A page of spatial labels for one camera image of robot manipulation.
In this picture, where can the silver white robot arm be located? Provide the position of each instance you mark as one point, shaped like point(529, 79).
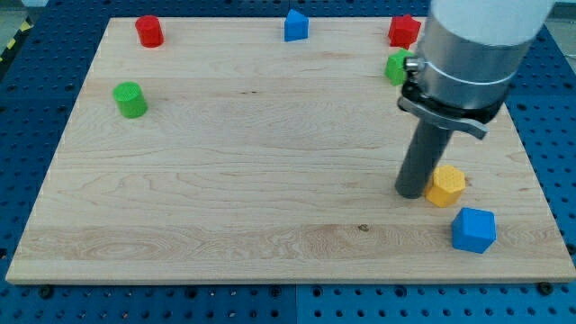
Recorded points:
point(468, 54)

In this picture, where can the light wooden board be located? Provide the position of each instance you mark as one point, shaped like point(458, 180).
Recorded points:
point(261, 161)

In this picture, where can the blue pentagon block top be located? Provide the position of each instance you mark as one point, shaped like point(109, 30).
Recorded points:
point(296, 26)

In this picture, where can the green cube block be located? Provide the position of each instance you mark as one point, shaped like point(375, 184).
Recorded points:
point(394, 69)

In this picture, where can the dark grey pointer rod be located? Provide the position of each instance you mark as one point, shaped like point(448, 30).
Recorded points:
point(426, 148)

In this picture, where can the yellow hexagon block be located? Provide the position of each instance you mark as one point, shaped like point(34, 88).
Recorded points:
point(445, 186)

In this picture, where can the green cylinder block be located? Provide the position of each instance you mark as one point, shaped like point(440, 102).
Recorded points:
point(130, 99)

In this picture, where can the red star block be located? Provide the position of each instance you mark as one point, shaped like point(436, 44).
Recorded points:
point(404, 31)

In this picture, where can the red cylinder block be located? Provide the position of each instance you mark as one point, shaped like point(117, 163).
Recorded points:
point(149, 31)

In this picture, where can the blue cube block bottom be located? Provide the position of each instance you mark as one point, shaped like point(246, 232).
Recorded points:
point(473, 230)

